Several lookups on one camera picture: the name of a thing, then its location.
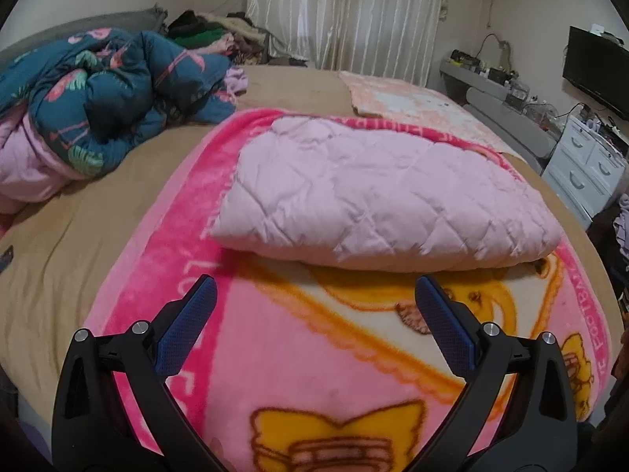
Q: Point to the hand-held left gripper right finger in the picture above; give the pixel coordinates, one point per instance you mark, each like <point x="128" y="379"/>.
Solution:
<point x="442" y="319"/>

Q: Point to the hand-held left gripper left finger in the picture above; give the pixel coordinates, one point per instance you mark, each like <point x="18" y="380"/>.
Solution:
<point x="189" y="319"/>

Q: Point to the light pink quilted garment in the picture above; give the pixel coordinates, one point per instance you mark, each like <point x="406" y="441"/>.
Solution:
<point x="373" y="196"/>

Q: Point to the pile of mixed clothes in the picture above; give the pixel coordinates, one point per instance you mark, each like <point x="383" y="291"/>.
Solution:
<point x="216" y="32"/>

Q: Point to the pink cartoon printed blanket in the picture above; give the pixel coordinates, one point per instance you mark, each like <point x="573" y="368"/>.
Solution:
<point x="319" y="354"/>

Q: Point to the bed with tan sheet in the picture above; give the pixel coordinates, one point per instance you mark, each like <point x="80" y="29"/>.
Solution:
<point x="64" y="255"/>

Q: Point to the dark remote control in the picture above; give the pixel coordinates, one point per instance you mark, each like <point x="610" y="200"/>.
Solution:
<point x="5" y="259"/>

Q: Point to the lilac cloth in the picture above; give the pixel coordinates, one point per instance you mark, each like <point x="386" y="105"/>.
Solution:
<point x="623" y="221"/>

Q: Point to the white drawer cabinet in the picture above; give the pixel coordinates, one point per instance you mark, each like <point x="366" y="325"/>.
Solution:
<point x="585" y="167"/>

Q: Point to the peach patterned mat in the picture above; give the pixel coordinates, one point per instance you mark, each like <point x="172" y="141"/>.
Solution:
<point x="417" y="101"/>

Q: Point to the grey curved shelf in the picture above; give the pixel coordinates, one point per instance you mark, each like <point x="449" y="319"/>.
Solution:
<point x="491" y="96"/>

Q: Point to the teal flamingo print comforter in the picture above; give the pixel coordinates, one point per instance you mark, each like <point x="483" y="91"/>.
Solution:
<point x="118" y="88"/>

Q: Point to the clutter of small gadgets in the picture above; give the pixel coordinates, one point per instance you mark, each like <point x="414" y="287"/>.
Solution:
<point x="511" y="83"/>

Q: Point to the black flat television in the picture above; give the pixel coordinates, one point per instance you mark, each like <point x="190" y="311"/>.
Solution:
<point x="597" y="69"/>

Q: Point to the grey blanket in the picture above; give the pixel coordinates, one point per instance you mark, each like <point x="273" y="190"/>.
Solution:
<point x="73" y="27"/>

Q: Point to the cream pleated curtain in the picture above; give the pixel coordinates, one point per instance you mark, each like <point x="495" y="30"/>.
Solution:
<point x="354" y="10"/>

